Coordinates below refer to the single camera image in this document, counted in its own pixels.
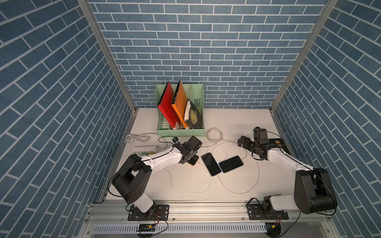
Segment phone with orange case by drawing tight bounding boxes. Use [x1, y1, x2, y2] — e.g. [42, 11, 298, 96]
[187, 155, 199, 166]

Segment black phone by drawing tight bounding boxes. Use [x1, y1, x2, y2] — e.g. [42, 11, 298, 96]
[201, 153, 221, 177]

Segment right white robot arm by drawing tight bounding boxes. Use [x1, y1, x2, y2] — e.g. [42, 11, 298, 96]
[237, 127, 337, 217]

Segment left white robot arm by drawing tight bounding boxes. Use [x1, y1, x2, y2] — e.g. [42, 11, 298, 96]
[110, 136, 202, 215]

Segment phone with green case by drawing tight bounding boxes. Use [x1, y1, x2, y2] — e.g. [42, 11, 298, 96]
[219, 156, 244, 173]

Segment black book gold lettering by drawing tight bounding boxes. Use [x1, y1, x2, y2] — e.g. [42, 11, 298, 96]
[269, 138, 290, 154]

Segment black book in rack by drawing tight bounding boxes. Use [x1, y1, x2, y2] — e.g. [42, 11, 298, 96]
[184, 100, 203, 129]

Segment white power strip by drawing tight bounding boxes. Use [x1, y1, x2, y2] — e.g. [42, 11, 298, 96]
[132, 146, 158, 156]

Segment orange folder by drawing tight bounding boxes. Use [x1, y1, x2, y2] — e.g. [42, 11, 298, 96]
[172, 81, 189, 130]

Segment red folder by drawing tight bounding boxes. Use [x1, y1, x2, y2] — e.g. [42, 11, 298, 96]
[157, 82, 181, 130]

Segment green file organizer rack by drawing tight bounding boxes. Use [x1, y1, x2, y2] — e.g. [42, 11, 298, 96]
[155, 81, 204, 137]

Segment small green circuit board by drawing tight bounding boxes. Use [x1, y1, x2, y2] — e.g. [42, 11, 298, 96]
[137, 224, 156, 233]

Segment grey power strip cord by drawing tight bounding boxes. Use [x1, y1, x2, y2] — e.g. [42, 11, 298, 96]
[124, 133, 158, 144]

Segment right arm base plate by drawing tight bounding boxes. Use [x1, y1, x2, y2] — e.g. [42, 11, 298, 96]
[247, 204, 289, 221]

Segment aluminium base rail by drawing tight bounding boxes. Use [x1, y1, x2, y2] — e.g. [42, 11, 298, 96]
[79, 200, 339, 238]

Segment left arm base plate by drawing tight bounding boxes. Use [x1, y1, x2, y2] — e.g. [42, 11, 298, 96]
[128, 203, 170, 221]

